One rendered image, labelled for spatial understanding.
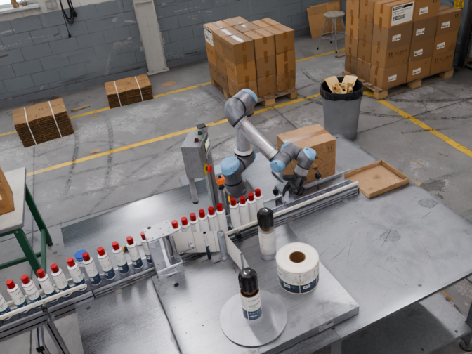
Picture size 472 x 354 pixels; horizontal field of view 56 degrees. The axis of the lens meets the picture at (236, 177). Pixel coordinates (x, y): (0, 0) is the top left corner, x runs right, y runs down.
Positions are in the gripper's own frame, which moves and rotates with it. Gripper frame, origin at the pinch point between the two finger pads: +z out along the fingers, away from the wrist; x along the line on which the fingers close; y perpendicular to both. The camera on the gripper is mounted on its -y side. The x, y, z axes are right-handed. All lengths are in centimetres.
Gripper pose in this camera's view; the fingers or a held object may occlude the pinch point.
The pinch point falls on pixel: (284, 201)
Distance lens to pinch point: 261.8
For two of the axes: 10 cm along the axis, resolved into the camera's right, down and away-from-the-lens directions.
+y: 4.1, 4.8, -7.8
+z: -3.6, 8.7, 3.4
